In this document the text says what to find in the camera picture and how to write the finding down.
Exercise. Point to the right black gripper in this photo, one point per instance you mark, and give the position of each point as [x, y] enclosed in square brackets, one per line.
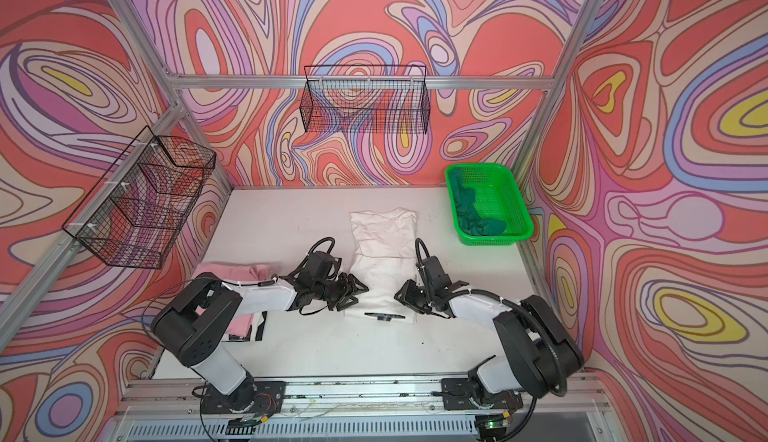
[408, 297]

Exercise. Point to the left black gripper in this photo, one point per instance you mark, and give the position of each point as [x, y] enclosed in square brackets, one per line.
[353, 282]

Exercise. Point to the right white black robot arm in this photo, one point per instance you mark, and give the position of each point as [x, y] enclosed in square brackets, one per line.
[538, 356]

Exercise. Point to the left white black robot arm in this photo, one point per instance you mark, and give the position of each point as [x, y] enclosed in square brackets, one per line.
[192, 325]

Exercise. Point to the green t shirt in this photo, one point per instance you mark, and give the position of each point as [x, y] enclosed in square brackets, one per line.
[470, 222]

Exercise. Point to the pink folded t shirt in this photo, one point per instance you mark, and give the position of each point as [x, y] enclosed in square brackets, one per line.
[244, 279]

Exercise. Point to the green plastic basket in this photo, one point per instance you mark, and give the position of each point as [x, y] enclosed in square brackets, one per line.
[497, 196]

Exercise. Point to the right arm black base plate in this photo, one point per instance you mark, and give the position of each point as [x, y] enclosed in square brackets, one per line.
[463, 394]

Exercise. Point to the white vented cable duct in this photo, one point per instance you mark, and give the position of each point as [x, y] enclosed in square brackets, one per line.
[301, 429]

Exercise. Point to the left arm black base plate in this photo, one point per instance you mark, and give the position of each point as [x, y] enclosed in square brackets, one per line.
[263, 398]

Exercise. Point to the black wire basket back wall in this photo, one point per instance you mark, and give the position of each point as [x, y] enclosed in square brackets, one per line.
[355, 107]

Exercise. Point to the black wire basket wall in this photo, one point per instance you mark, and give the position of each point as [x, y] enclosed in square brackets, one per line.
[133, 215]
[355, 107]

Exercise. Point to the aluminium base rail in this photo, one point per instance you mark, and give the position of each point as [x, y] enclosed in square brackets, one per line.
[307, 397]

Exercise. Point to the black wire basket left wall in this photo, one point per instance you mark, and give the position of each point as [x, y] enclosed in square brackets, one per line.
[133, 215]

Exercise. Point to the aluminium frame left bar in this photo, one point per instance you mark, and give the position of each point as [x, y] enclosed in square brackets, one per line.
[18, 305]

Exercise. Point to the aluminium frame bar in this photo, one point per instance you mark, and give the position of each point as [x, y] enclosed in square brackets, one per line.
[18, 305]
[186, 82]

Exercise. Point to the aluminium frame back bar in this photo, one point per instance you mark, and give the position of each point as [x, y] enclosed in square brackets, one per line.
[186, 82]

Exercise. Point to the aluminium frame right post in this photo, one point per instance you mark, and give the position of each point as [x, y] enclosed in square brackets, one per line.
[585, 18]

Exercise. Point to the aluminium frame post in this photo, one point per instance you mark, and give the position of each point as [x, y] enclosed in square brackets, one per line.
[138, 34]
[585, 18]

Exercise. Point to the aluminium frame left post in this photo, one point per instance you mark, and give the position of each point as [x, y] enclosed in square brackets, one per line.
[138, 34]

